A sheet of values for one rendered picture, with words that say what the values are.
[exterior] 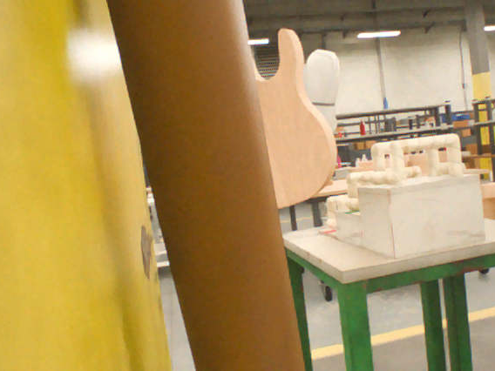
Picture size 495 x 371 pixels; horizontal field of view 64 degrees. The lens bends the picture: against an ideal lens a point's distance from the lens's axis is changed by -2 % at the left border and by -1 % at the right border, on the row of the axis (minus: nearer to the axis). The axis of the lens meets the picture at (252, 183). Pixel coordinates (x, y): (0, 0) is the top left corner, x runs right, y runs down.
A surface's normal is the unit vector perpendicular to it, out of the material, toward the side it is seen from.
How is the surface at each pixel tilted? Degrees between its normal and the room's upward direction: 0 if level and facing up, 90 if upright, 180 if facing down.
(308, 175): 97
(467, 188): 90
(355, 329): 90
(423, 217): 90
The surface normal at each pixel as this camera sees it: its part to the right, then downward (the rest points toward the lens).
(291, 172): -0.51, 0.22
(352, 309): 0.20, 0.03
